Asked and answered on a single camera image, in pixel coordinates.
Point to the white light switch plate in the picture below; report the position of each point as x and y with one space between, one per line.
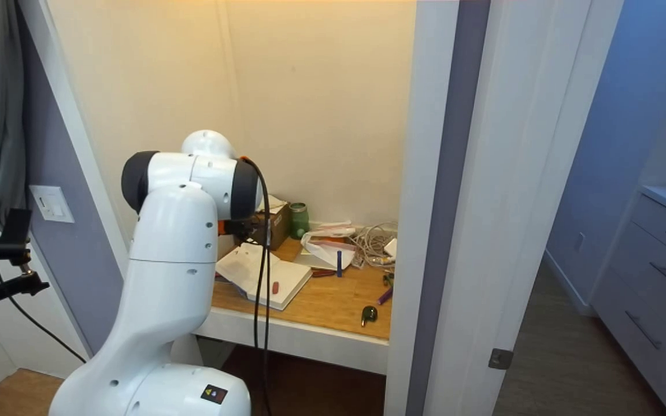
52 203

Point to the green cup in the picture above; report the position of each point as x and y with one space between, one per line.
300 220

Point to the dark green teardrop gadget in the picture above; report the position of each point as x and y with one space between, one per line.
368 315

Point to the blue pen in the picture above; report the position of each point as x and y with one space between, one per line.
338 265

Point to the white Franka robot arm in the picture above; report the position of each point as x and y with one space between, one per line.
172 262

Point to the small pinkish purple capsule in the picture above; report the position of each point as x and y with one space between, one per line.
275 287

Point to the black camera on mount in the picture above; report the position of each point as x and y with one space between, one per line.
15 231

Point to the book with colourful cover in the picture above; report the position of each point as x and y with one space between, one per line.
244 269

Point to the brown cardboard box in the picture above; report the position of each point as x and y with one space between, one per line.
275 222

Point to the stack of white papers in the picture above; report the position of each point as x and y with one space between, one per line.
325 251

